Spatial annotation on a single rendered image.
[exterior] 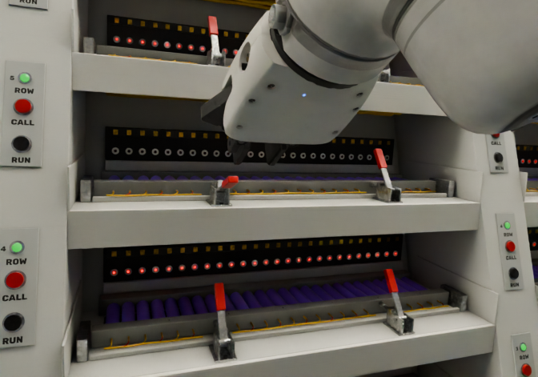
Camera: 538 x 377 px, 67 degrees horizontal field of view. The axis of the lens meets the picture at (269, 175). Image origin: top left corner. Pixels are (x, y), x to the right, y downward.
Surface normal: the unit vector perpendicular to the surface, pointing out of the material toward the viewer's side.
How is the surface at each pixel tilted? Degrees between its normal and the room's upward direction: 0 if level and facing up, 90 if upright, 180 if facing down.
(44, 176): 90
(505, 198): 90
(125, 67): 106
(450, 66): 115
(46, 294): 90
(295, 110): 166
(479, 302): 90
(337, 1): 136
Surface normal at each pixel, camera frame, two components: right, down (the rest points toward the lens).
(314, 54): -0.47, 0.73
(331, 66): -0.19, 0.87
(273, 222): 0.33, 0.13
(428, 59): -0.88, 0.44
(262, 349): 0.05, -0.99
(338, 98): 0.19, 0.90
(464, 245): -0.94, 0.00
